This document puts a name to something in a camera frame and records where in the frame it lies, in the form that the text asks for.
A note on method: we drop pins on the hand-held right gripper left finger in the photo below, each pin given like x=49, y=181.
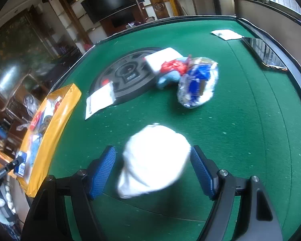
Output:
x=102, y=173

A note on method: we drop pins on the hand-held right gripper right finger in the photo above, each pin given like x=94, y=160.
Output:
x=202, y=173

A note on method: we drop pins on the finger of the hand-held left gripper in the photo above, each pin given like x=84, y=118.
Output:
x=15, y=162

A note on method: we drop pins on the white cloth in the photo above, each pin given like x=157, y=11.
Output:
x=153, y=160

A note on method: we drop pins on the yellow cardboard box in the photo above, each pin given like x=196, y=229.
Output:
x=62, y=113

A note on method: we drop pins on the red plastic bag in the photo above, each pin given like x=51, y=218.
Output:
x=173, y=66

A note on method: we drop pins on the white soft packet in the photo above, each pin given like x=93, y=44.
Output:
x=160, y=59

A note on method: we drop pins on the person's left hand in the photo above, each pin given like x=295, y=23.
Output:
x=1, y=205

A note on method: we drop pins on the blue white packet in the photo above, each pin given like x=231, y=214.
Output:
x=21, y=167

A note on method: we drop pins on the light blue cloth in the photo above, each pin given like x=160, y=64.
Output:
x=35, y=148

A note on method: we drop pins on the blue patterned clear bag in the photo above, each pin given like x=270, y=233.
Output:
x=198, y=85

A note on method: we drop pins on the blue microfiber cloth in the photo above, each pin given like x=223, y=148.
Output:
x=166, y=80

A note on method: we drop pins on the round grey table panel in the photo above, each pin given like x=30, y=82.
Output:
x=125, y=75

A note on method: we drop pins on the black tablet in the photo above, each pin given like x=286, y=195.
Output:
x=263, y=51

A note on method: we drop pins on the white paper sheet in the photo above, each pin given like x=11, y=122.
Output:
x=225, y=34

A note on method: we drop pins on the wooden television cabinet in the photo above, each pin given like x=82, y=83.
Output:
x=120, y=22

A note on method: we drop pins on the wooden chair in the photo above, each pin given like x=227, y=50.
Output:
x=160, y=5

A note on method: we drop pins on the black television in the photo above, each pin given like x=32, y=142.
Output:
x=110, y=0

